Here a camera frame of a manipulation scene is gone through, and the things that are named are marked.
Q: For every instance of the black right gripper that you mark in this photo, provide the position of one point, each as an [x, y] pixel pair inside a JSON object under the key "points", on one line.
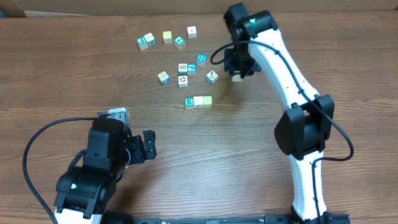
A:
{"points": [[232, 68]]}

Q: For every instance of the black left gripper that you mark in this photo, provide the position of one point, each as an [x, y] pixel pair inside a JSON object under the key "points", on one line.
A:
{"points": [[138, 153]]}

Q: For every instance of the green 7 wooden block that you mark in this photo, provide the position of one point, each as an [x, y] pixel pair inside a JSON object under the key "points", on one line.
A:
{"points": [[236, 78]]}

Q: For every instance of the yellow I wooden block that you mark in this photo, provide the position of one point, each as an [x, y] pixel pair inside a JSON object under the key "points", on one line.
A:
{"points": [[207, 101]]}

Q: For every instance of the green R wooden block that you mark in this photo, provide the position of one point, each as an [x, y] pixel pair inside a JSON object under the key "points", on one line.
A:
{"points": [[189, 104]]}

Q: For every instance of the white 7 wooden block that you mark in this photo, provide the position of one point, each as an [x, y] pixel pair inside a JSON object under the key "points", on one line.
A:
{"points": [[198, 101]]}

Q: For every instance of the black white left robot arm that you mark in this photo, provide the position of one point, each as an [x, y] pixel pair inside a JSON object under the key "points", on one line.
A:
{"points": [[84, 191]]}

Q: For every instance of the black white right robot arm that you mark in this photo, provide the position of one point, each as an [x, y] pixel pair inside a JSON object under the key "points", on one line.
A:
{"points": [[304, 127]]}

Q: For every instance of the white block blue side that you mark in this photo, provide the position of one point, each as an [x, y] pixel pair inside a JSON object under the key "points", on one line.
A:
{"points": [[212, 77]]}

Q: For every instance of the blue H wooden block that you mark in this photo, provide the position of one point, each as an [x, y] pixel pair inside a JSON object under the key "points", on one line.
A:
{"points": [[201, 60]]}

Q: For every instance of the blue P wooden block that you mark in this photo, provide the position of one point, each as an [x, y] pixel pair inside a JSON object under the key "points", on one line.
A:
{"points": [[191, 69]]}

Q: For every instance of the plain white wooden block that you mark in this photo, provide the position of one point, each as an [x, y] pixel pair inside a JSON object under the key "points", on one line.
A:
{"points": [[192, 32]]}

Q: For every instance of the wooden block brain picture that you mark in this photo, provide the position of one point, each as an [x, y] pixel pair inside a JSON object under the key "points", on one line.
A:
{"points": [[182, 69]]}

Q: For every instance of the white block round picture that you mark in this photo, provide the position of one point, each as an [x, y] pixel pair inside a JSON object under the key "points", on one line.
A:
{"points": [[183, 81]]}

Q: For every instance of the green A wooden block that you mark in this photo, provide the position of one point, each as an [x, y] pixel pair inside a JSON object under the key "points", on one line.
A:
{"points": [[179, 42]]}

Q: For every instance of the yellow top wooden block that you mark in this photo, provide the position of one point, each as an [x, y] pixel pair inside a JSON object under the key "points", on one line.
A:
{"points": [[167, 37]]}

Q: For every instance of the wooden block green 2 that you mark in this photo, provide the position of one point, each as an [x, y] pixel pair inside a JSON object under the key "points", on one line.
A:
{"points": [[150, 39]]}

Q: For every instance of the green J wooden block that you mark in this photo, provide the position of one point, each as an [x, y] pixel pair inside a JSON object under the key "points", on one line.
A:
{"points": [[142, 43]]}

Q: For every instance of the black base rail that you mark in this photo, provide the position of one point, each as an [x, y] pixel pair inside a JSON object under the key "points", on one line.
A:
{"points": [[211, 221]]}

